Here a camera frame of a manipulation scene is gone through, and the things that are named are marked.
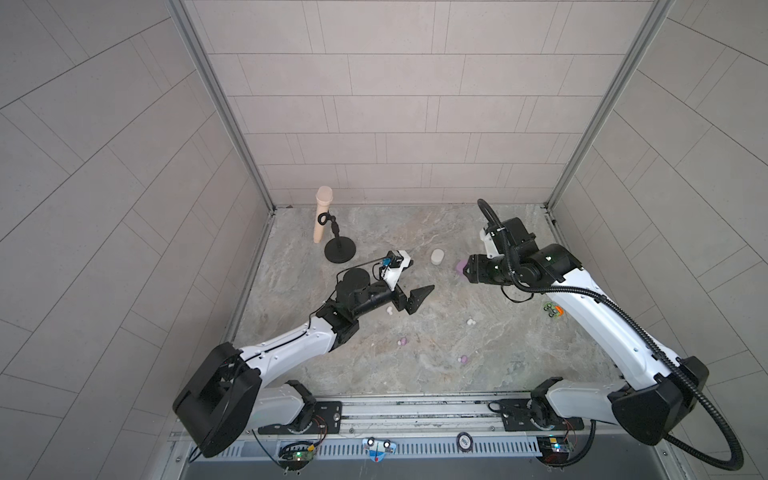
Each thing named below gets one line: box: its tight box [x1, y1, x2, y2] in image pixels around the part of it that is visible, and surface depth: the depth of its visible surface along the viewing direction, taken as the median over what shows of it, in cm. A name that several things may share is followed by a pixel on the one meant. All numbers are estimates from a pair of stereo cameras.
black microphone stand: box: [318, 210, 356, 264], surface depth 104 cm
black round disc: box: [456, 432, 474, 453], surface depth 69 cm
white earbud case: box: [430, 248, 445, 266], surface depth 101 cm
